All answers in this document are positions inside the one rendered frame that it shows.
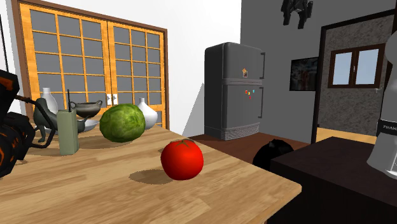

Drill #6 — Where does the brown framed window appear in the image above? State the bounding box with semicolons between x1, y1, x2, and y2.
328;43;387;90

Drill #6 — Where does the grey refrigerator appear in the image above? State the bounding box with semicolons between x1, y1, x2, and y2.
204;42;267;141

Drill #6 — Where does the black round thing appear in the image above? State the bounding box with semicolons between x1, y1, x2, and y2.
252;138;295;172

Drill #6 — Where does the dark robot stand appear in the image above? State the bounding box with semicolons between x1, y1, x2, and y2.
268;136;397;224

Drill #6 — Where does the white round vase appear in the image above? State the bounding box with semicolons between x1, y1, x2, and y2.
136;97;159;130

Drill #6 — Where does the red tomato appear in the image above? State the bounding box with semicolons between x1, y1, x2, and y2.
160;138;205;181

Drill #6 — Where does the green cabbage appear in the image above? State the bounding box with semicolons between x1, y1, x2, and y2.
99;103;146;144

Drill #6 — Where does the white shallow bowl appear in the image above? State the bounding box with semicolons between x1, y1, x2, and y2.
76;118;101;133

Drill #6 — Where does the green box with black stick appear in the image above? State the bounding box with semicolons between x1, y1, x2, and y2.
56;89;80;157

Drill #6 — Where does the white tall vase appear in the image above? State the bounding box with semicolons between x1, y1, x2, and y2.
41;87;59;116

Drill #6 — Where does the wooden glazed double door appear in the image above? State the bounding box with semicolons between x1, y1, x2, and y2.
11;0;171;130

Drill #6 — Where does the grey animal figure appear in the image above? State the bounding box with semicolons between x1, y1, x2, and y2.
32;97;59;144

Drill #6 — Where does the black and orange machine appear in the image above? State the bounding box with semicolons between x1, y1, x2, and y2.
0;69;59;179

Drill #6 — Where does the dark wall picture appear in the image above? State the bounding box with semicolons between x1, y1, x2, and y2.
289;56;319;92

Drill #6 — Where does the dark bowl with handles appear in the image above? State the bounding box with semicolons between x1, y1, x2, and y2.
70;99;104;119

